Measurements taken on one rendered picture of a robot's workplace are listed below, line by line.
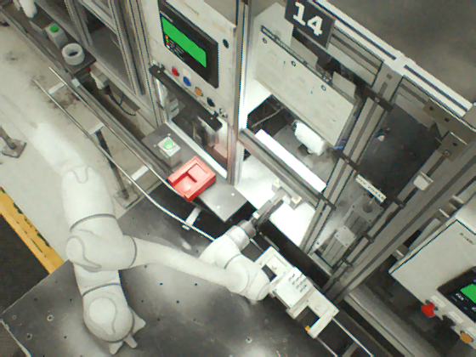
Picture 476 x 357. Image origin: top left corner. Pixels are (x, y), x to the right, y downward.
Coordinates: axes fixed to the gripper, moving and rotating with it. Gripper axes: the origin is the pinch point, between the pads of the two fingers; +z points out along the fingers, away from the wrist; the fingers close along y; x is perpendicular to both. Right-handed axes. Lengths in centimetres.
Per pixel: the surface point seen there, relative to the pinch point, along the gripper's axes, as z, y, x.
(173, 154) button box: -16.8, 1.2, 44.0
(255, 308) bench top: -31.1, -32.9, -20.3
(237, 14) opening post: -4, 85, 22
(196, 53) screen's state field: -9, 64, 34
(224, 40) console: -6, 75, 25
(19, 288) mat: -108, -99, 88
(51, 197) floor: -62, -100, 124
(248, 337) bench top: -42, -33, -27
